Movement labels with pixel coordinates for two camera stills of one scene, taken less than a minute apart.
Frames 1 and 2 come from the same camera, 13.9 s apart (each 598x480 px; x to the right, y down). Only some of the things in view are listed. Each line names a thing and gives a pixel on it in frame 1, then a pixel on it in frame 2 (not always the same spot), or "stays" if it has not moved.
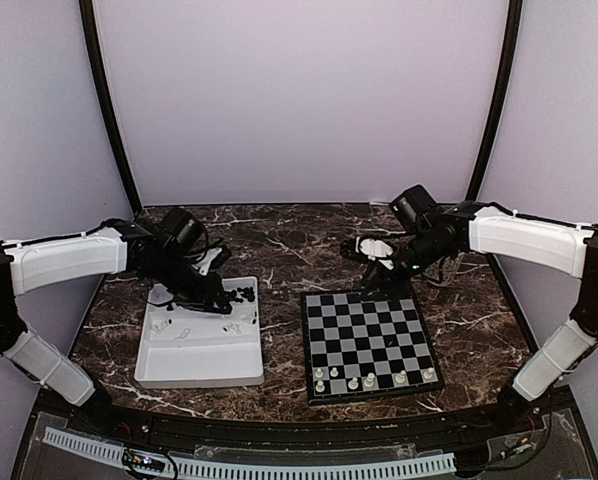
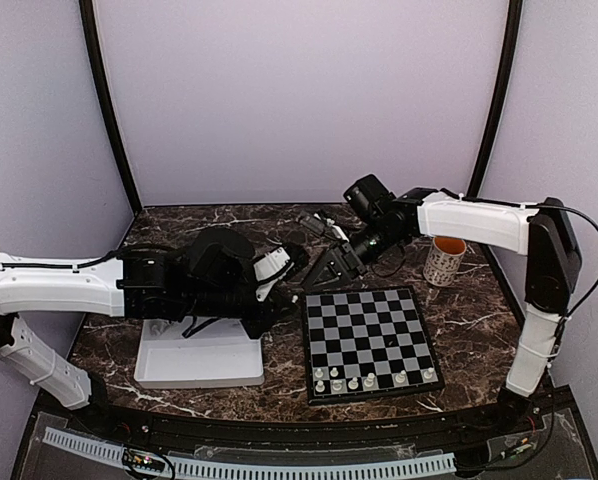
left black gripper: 203,301 to 255,325
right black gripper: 374,282 to 342,270
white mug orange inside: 443,271 stays
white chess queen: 369,382 stays
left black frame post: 107,94 stays
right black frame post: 503,102 stays
